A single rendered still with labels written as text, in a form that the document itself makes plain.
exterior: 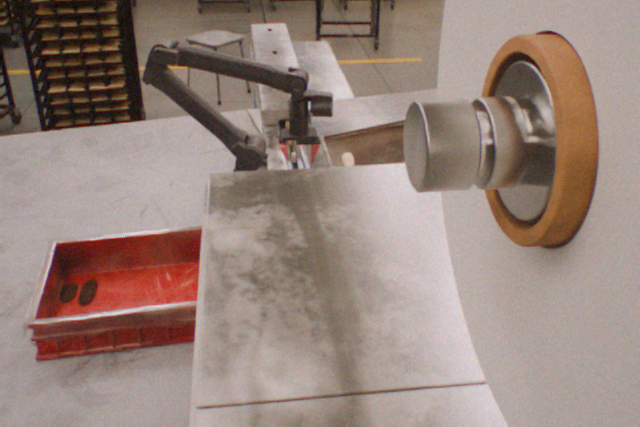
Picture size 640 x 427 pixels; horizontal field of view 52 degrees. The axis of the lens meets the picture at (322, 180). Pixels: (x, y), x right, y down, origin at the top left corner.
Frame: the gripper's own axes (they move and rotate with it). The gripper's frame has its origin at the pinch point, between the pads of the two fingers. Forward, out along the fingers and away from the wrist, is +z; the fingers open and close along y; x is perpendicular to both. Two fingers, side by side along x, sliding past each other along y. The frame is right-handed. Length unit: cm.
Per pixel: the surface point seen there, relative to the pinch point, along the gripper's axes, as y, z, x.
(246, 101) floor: -11, 93, 303
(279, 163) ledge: -5.2, 6.9, 13.1
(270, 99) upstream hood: -5, 1, 56
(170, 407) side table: -33, 11, -82
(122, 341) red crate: -44, 9, -65
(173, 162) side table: -39.7, 10.9, 26.6
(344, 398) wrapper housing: -8, -37, -130
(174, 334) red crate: -33, 9, -64
